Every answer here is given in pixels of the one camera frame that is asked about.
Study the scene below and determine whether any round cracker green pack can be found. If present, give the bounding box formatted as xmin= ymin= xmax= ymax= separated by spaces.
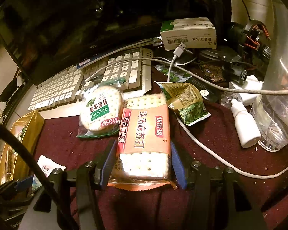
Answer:
xmin=77 ymin=85 xmax=124 ymax=139

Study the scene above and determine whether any small white sachet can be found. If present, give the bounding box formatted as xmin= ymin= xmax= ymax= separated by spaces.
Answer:
xmin=32 ymin=155 xmax=66 ymax=190

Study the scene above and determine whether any white dropper bottle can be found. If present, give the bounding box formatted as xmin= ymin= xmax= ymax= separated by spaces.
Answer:
xmin=231 ymin=99 xmax=261 ymax=148

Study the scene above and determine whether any cardboard box tray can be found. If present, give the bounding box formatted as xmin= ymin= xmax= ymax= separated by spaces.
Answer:
xmin=0 ymin=110 xmax=44 ymax=186

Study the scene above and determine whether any clear plastic bag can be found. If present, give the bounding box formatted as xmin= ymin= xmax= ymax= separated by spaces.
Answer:
xmin=251 ymin=0 xmax=288 ymax=152

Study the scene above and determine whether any olive green peas bag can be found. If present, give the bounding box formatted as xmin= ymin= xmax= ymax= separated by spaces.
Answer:
xmin=157 ymin=82 xmax=211 ymax=126

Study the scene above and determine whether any white computer keyboard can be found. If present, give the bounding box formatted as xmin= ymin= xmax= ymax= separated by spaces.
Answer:
xmin=28 ymin=47 xmax=153 ymax=119

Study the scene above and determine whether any black frying pan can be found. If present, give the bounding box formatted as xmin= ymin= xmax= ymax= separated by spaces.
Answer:
xmin=0 ymin=68 xmax=21 ymax=102

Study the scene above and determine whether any white power adapter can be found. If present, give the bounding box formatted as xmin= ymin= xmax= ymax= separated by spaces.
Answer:
xmin=229 ymin=75 xmax=263 ymax=106

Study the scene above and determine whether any black computer monitor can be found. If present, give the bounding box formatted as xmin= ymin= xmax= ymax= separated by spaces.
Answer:
xmin=0 ymin=0 xmax=232 ymax=85

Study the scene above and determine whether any white green medicine box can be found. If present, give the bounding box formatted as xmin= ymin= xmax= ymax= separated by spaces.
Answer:
xmin=160 ymin=18 xmax=217 ymax=50

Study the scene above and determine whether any black cable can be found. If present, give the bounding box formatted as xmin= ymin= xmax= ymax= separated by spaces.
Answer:
xmin=0 ymin=118 xmax=73 ymax=230

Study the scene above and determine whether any white usb cable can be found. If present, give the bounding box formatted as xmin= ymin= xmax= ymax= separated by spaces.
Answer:
xmin=84 ymin=41 xmax=288 ymax=180

